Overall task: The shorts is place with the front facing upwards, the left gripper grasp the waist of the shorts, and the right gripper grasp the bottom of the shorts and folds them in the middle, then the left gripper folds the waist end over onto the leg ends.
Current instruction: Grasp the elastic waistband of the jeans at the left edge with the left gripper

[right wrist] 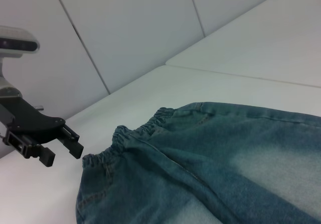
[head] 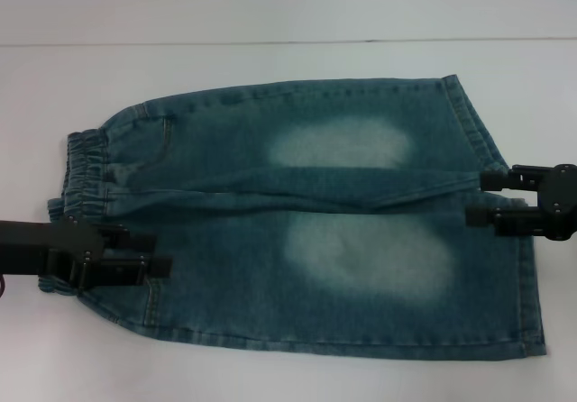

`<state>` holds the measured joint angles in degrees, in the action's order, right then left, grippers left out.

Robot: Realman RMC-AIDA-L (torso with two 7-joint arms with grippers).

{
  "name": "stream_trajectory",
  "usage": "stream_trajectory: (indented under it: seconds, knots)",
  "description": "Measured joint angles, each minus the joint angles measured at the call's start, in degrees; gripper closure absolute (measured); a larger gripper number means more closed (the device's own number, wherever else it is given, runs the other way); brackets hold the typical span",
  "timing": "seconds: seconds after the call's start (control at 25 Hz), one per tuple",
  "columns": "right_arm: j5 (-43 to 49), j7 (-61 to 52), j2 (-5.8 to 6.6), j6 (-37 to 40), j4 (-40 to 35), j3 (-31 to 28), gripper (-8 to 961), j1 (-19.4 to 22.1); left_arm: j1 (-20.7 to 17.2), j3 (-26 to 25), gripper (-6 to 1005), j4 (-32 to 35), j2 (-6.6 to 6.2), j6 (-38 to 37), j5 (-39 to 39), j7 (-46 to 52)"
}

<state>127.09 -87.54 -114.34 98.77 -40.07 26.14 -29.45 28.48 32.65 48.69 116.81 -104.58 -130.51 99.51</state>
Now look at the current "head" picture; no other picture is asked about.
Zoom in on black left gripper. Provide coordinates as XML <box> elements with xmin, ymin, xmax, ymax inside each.
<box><xmin>0</xmin><ymin>217</ymin><xmax>174</xmax><ymax>296</ymax></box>

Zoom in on blue denim shorts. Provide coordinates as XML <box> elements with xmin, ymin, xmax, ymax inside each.
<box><xmin>38</xmin><ymin>75</ymin><xmax>549</xmax><ymax>361</ymax></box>

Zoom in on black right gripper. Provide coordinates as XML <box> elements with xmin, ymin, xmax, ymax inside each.
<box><xmin>464</xmin><ymin>162</ymin><xmax>577</xmax><ymax>242</ymax></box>

